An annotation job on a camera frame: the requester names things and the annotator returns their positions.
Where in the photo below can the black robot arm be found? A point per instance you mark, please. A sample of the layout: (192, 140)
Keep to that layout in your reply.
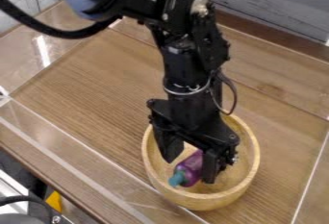
(194, 52)

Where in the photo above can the brown wooden bowl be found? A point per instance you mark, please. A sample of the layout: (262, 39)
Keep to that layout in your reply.
(205, 197)

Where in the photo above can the yellow and black equipment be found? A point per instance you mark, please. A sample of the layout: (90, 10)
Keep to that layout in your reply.
(60, 205)

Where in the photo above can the clear acrylic tray wall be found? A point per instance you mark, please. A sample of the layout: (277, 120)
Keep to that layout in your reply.
(90, 180)

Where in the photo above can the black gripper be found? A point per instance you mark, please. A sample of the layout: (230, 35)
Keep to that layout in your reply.
(188, 118)

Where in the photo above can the purple toy eggplant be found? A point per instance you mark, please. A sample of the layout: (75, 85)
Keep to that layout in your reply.
(187, 171)

